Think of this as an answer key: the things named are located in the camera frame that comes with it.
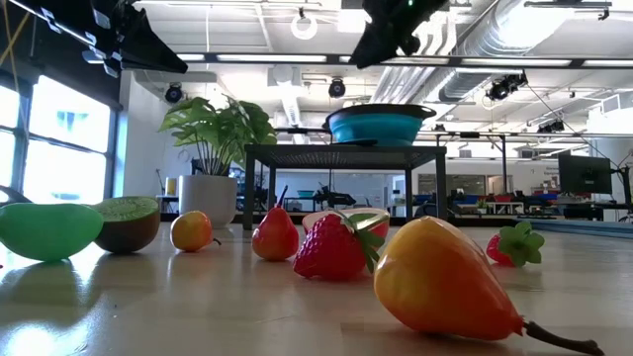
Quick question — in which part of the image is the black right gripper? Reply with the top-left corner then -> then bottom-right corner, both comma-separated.
348,0 -> 449,69

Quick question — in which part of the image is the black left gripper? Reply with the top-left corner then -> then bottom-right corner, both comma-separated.
9,0 -> 189,78

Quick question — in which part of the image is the blue collapsible colander bowl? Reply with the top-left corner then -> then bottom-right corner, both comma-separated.
323,103 -> 438,147

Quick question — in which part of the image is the red toy apple half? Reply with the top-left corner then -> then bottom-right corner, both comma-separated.
301,208 -> 392,239

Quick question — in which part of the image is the toy kiwi half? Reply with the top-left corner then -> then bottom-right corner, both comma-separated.
92,196 -> 161,255

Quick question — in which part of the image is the orange toy pear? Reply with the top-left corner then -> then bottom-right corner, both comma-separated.
169,210 -> 223,253
374,216 -> 605,356

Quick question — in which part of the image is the red toy strawberry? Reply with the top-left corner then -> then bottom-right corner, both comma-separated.
486,221 -> 546,268
292,212 -> 388,281

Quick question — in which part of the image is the red toy pear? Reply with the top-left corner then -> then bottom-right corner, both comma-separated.
251,185 -> 301,262

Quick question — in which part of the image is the overhead LED light bar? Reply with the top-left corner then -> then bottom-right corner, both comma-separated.
175,48 -> 633,69

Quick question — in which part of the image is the large window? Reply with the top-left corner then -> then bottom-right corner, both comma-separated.
0,73 -> 114,205

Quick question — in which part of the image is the perforated metal shelf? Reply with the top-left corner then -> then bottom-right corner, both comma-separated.
241,143 -> 449,231

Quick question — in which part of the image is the green plant in white pot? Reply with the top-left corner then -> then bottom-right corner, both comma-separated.
158,94 -> 278,229

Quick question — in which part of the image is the white background table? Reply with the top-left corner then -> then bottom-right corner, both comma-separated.
487,201 -> 525,215

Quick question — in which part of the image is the black background monitor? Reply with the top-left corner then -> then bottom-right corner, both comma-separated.
558,153 -> 613,195

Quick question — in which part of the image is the black monitor stand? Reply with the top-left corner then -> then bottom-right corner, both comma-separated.
612,165 -> 633,205

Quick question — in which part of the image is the white hanging ring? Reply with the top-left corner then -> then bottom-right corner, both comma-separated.
290,13 -> 318,41

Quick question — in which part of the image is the silver ventilation duct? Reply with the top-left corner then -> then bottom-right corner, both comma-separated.
437,0 -> 550,103

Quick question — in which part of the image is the black metal gantry frame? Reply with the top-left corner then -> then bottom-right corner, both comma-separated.
274,127 -> 510,199

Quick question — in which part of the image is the yellow hanging cable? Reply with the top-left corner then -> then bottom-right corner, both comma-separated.
0,12 -> 31,68

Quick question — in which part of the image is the black ceiling rail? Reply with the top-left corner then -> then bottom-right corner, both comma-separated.
523,0 -> 613,21

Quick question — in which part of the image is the black curved bracket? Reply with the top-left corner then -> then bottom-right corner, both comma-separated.
0,184 -> 32,207

